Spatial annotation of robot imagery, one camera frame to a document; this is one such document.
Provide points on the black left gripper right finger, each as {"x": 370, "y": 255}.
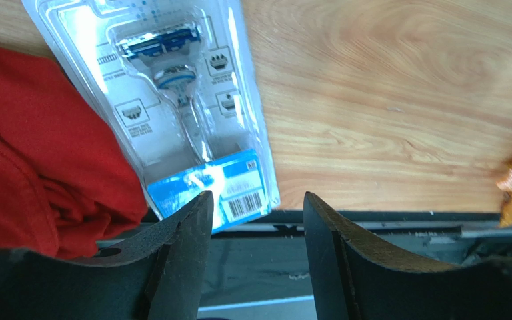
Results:
{"x": 357, "y": 275}

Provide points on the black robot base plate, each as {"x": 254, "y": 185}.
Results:
{"x": 354, "y": 273}

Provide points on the red cloth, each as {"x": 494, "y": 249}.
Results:
{"x": 64, "y": 181}

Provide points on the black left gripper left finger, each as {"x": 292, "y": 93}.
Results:
{"x": 155, "y": 274}

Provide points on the Gillette razor blister pack front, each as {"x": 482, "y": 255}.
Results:
{"x": 175, "y": 81}

